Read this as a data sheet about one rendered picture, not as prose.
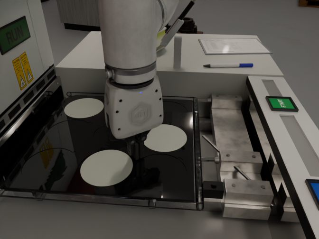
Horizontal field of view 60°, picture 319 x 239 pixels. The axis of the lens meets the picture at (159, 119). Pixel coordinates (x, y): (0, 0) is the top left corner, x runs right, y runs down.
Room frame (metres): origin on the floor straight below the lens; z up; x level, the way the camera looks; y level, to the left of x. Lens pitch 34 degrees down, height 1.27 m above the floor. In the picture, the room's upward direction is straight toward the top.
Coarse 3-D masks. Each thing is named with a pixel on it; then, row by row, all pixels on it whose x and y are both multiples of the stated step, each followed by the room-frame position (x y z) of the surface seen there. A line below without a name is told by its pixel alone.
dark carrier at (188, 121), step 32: (96, 96) 0.67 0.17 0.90; (64, 128) 0.52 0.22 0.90; (96, 128) 0.52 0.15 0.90; (192, 128) 0.52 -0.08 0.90; (32, 160) 0.41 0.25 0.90; (64, 160) 0.41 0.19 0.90; (160, 160) 0.41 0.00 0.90; (192, 160) 0.41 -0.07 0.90; (64, 192) 0.33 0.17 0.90; (96, 192) 0.33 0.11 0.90; (128, 192) 0.33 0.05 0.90; (160, 192) 0.33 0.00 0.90; (192, 192) 0.33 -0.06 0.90
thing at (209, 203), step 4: (204, 200) 0.35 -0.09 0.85; (208, 200) 0.35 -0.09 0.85; (212, 200) 0.35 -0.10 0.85; (216, 200) 0.35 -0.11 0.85; (204, 204) 0.35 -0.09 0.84; (208, 204) 0.35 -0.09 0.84; (212, 204) 0.35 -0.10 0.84; (216, 204) 0.35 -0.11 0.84; (220, 204) 0.35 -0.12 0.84; (204, 208) 0.35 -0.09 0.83; (208, 208) 0.35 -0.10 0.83; (212, 208) 0.35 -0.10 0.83; (216, 208) 0.35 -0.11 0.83; (220, 208) 0.35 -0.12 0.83
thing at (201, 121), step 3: (201, 120) 0.63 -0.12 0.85; (204, 120) 0.63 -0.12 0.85; (207, 120) 0.63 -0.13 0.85; (210, 120) 0.63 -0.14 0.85; (201, 123) 0.62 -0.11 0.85; (204, 123) 0.62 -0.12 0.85; (207, 123) 0.62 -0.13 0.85; (210, 123) 0.62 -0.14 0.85; (201, 126) 0.62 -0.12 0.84; (204, 126) 0.62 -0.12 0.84; (207, 126) 0.62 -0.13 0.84; (210, 126) 0.62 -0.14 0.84; (201, 129) 0.62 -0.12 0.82; (204, 129) 0.62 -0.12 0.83; (207, 129) 0.62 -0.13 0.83; (210, 129) 0.62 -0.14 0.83
